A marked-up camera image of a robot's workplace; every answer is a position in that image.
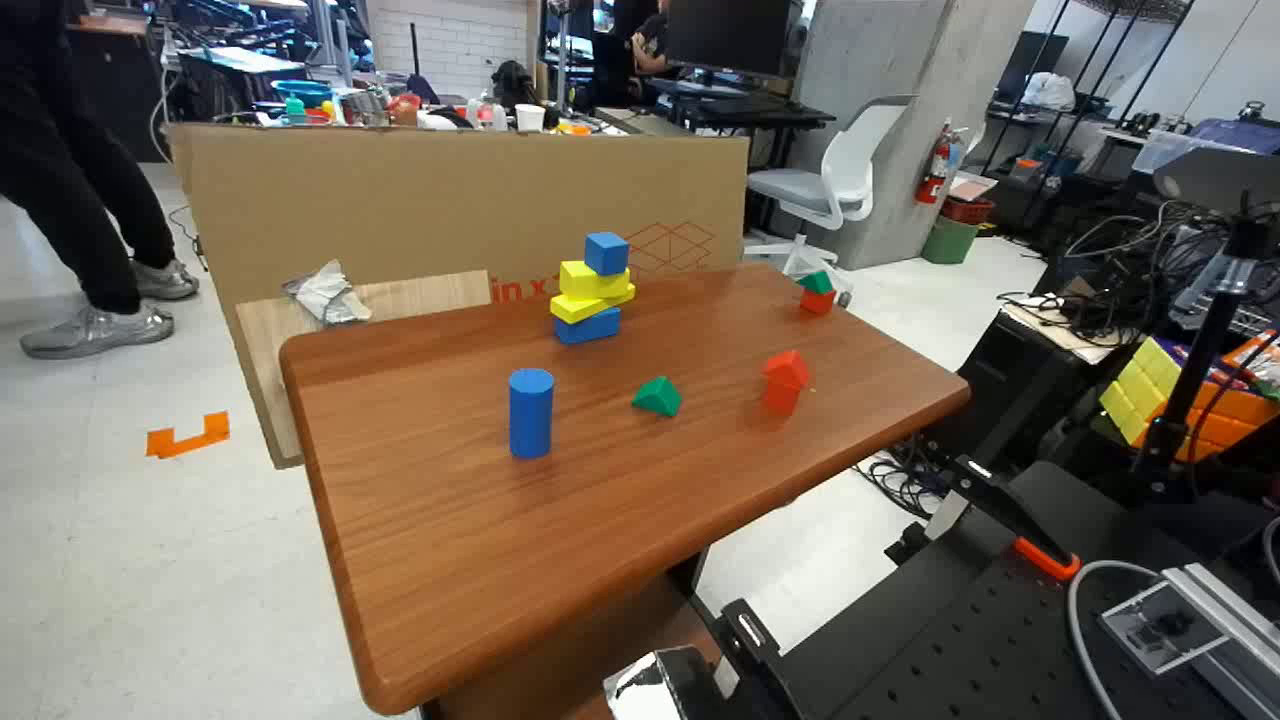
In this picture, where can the blue cylinder block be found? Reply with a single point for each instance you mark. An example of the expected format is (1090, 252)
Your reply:
(531, 417)

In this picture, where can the green triangular block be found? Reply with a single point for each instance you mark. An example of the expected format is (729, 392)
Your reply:
(658, 396)

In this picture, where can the blue rectangular block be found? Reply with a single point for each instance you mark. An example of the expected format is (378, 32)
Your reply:
(589, 331)

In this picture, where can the yellow flat block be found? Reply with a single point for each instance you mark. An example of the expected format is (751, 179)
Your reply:
(574, 308)

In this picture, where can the yellow arch block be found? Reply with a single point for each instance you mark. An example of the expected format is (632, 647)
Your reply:
(593, 282)

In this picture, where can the blue cube block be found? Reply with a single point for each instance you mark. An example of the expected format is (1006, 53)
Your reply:
(607, 252)

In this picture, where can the red house-shaped block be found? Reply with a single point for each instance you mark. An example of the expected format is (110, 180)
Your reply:
(785, 383)

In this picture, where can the small red block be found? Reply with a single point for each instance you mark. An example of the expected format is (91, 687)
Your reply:
(817, 304)

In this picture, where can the small green block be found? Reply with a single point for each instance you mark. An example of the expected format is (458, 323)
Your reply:
(817, 282)

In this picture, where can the white office chair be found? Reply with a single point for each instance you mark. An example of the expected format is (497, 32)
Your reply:
(829, 180)

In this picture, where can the white cup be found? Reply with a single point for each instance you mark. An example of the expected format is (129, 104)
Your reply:
(531, 119)

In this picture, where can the black desk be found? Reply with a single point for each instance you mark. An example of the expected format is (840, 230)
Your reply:
(740, 104)

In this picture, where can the large cardboard panel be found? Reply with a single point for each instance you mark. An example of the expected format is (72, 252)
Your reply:
(403, 203)

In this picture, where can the seated person in black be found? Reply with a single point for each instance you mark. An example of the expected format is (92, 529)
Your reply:
(651, 42)

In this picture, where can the crumpled white cloth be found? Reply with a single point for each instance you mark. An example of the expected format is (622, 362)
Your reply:
(326, 295)

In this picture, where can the shiny metal table base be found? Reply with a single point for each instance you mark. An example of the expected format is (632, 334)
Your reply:
(653, 687)

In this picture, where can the green bin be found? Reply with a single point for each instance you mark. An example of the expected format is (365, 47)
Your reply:
(948, 243)

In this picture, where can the black computer monitor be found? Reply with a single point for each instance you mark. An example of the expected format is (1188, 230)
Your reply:
(729, 32)

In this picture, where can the red fire extinguisher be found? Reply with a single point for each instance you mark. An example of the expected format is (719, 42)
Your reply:
(942, 162)

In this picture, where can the red crate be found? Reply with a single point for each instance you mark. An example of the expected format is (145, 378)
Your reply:
(971, 203)

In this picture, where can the black perforated breadboard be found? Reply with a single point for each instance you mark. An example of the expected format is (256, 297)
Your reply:
(972, 642)

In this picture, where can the orange floor tape marker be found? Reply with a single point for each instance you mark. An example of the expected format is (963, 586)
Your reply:
(185, 437)

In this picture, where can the grey sneaker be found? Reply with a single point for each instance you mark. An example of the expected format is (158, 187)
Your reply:
(92, 334)
(164, 282)

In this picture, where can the yellow foam pad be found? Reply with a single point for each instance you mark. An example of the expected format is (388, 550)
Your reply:
(1142, 390)

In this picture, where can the black tripod pole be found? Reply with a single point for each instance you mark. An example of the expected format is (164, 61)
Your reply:
(1195, 365)

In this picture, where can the orange box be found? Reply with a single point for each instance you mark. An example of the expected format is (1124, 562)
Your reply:
(1232, 413)

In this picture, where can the person's black trouser legs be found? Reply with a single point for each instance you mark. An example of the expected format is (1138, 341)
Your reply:
(67, 172)

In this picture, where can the aluminium rail bracket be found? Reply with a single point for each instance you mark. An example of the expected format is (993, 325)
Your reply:
(1182, 625)

